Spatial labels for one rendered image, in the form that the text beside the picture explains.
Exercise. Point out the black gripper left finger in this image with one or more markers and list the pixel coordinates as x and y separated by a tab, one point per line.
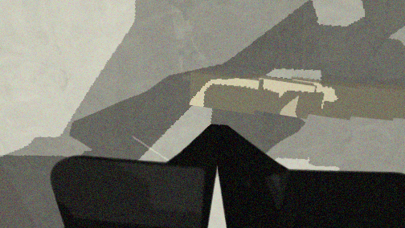
177	193

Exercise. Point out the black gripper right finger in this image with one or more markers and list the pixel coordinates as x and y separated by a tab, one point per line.
258	192

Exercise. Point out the cream domino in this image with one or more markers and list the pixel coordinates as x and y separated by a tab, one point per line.
375	101
335	100
223	91
400	112
284	96

